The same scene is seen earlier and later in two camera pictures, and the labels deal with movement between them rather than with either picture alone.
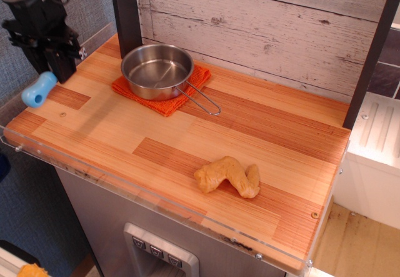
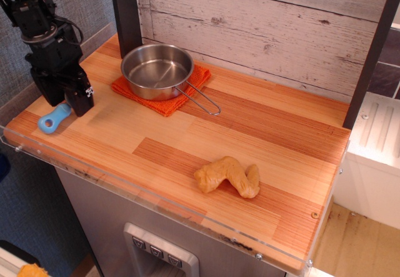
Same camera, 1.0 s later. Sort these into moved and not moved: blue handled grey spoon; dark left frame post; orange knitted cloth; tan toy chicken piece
Moved: blue handled grey spoon
Not moved: tan toy chicken piece; orange knitted cloth; dark left frame post
